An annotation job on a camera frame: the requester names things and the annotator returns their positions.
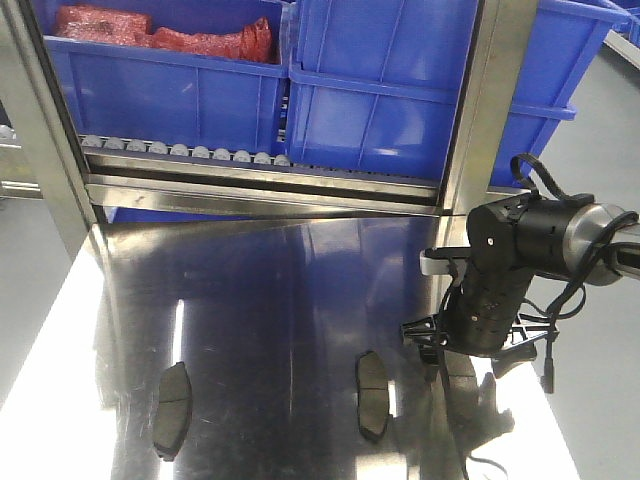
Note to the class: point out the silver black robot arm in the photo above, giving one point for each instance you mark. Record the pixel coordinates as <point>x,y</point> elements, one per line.
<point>526,257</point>

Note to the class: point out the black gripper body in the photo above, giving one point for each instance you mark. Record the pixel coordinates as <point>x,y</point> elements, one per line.
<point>484,309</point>

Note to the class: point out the right blue plastic bin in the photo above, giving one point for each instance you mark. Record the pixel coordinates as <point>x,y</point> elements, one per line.
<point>374,84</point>

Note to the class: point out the red plastic bag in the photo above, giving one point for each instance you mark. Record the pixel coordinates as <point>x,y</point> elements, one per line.
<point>253,43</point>
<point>85,22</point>

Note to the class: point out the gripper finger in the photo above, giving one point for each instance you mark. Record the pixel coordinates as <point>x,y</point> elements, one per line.
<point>511,359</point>
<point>424,335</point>

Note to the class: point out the grey brake pad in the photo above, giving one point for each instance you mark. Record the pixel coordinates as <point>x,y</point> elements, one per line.
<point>463,392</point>
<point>173,412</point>
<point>372,396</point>

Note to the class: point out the blue plastic bin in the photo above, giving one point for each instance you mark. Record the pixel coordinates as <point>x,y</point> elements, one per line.
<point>374,84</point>
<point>161,95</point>

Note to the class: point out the red plastic bag left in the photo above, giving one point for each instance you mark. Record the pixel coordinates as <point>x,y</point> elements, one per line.
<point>85,22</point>

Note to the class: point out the steel roller rack frame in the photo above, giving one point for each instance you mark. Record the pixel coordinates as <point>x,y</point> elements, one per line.
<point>78,183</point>

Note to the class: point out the left blue plastic bin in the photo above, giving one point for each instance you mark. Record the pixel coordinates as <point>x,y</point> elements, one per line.
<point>161,95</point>

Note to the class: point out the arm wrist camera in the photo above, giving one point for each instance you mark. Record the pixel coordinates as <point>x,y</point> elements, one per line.
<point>444,261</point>

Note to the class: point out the red plastic bag right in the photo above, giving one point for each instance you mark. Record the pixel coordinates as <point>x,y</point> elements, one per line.
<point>253,43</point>

